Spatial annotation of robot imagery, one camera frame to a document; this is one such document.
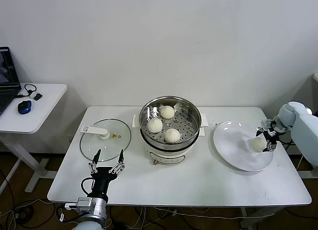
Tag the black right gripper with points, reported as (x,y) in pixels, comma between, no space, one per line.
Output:
(272,135)

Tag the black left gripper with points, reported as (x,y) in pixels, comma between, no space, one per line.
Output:
(102,181)

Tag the white steamed baozi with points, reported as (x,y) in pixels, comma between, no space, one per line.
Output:
(172,136)
(155,125)
(257,144)
(167,112)

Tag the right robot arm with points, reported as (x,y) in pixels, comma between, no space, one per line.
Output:
(305,133)

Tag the stainless steel steamer basket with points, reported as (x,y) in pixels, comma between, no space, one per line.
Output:
(191,115)

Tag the white round plate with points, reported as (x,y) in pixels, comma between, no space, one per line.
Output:
(231,150)

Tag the white electric cooker base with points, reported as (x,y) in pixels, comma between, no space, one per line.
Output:
(164,158)

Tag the white side table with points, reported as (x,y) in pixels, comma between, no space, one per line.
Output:
(44,110)

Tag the white table leg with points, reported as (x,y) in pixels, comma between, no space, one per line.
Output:
(244,220)

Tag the small black device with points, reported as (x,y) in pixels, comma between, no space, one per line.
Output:
(37,97)

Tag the blue computer mouse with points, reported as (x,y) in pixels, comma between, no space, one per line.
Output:
(24,107)

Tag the black laptop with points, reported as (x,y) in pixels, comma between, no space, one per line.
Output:
(7,91)

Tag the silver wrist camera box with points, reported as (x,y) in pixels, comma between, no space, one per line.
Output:
(85,204)
(268,123)

